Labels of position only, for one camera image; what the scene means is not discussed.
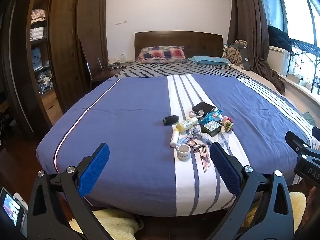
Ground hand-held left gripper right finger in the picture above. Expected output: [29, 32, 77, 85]
[209, 142, 294, 240]

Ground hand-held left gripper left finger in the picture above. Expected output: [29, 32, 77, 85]
[26, 142, 110, 240]

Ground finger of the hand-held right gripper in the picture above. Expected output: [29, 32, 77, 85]
[286, 131, 312, 155]
[312, 127, 320, 149]

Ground green patterned box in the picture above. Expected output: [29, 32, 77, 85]
[201, 120, 222, 137]

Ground person's right hand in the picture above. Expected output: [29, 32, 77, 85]
[303, 186, 320, 230]

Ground teal towel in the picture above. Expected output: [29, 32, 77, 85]
[301, 111, 316, 126]

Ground clear plastic cup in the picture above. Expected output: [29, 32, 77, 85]
[218, 132, 230, 150]

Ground shiny foil wrapper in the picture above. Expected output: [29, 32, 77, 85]
[186, 140, 207, 153]

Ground crumpled white blue wrapper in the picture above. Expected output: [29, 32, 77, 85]
[179, 136, 198, 147]
[191, 126, 209, 140]

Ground blue striped bed cover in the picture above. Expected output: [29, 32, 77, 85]
[36, 74, 313, 217]

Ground blue snack packet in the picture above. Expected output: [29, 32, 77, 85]
[200, 110, 223, 124]

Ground cream fluffy rug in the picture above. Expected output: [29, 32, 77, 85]
[69, 192, 307, 240]

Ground yellow plastic bottle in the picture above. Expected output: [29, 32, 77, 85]
[176, 117, 199, 132]

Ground small white bottle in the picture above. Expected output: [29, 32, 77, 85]
[170, 129, 180, 148]

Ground black box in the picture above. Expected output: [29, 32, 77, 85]
[192, 102, 216, 117]

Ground black thread spool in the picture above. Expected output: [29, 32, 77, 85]
[163, 115, 178, 126]

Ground white storage box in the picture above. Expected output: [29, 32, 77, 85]
[267, 45, 292, 77]

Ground smartphone with lit screen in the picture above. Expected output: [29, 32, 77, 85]
[0, 187, 28, 234]

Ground dark wooden nightstand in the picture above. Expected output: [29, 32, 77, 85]
[91, 65, 130, 90]

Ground mixed pile of clothes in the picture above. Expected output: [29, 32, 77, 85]
[37, 71, 54, 94]

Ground black jacket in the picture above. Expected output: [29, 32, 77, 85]
[267, 25, 293, 48]

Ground log print cushion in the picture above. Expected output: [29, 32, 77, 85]
[223, 39, 252, 71]

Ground dark folded chair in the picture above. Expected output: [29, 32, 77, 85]
[79, 39, 95, 90]

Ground light blue pillow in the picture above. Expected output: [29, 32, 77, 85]
[187, 56, 232, 66]

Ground light blue folded clothes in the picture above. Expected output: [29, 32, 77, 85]
[32, 46, 49, 70]

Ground brown curtain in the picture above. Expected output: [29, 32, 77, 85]
[227, 0, 285, 94]

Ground window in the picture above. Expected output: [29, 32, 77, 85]
[262, 0, 320, 46]

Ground dark wooden wardrobe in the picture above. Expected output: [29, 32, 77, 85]
[0, 0, 112, 140]

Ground plaid pillow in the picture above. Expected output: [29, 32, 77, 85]
[136, 46, 187, 63]

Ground wooden bed headboard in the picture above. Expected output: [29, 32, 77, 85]
[134, 31, 224, 62]

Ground teal roller blind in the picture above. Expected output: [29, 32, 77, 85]
[263, 0, 285, 28]

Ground white striped folded clothes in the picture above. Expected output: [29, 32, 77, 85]
[30, 27, 45, 40]

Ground pink folded clothes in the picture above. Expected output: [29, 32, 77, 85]
[31, 9, 47, 22]

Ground white charging cables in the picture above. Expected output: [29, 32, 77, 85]
[102, 59, 132, 71]

